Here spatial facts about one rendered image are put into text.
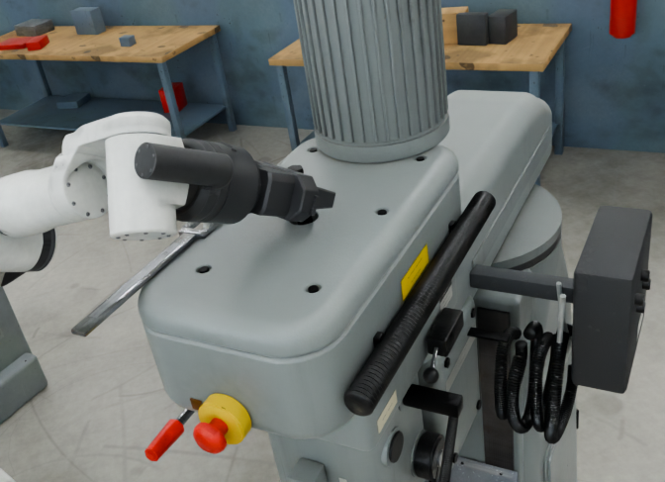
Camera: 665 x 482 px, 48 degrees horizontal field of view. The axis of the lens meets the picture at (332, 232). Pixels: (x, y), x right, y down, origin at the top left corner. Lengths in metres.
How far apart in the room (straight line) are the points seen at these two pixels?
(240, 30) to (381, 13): 5.24
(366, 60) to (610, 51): 4.27
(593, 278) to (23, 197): 0.73
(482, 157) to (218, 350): 0.69
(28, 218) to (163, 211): 0.18
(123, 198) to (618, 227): 0.75
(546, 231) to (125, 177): 0.95
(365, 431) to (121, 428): 2.78
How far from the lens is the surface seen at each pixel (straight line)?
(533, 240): 1.48
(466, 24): 4.80
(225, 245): 0.92
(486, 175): 1.32
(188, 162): 0.73
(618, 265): 1.12
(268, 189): 0.83
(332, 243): 0.88
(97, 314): 0.85
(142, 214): 0.74
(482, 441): 1.64
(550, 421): 1.26
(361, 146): 1.05
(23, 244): 0.95
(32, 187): 0.86
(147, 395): 3.78
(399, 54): 1.01
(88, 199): 0.83
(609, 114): 5.36
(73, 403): 3.92
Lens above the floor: 2.34
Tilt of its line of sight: 30 degrees down
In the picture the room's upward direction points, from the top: 9 degrees counter-clockwise
